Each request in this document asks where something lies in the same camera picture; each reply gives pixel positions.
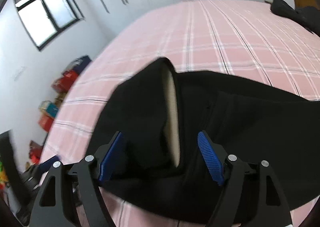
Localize dark clothing pile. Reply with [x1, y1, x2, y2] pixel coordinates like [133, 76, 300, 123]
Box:
[271, 0, 320, 35]

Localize brown cardboard box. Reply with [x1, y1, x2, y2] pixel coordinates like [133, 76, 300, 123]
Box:
[54, 92, 68, 108]

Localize black pants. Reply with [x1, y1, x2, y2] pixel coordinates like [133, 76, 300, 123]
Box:
[89, 57, 320, 225]

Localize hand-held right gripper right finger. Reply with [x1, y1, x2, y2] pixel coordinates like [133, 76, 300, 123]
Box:
[197, 130, 293, 227]

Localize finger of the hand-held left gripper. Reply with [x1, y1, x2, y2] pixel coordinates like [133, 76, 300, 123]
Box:
[34, 155, 61, 180]

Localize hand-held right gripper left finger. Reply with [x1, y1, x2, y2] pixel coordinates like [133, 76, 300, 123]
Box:
[29, 131, 124, 227]

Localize black framed window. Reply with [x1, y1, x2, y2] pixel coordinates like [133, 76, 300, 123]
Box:
[12, 0, 85, 52]

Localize red box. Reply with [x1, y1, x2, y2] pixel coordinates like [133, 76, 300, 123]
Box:
[38, 114, 55, 132]

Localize teal box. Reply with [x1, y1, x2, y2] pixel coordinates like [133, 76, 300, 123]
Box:
[38, 101, 59, 118]

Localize pink plaid bed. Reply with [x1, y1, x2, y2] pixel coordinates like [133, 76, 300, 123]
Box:
[37, 0, 320, 227]

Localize red gift bag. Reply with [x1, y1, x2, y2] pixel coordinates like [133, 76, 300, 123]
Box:
[51, 70, 79, 93]

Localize navy gift bag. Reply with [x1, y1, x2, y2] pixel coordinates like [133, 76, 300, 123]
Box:
[72, 55, 91, 76]

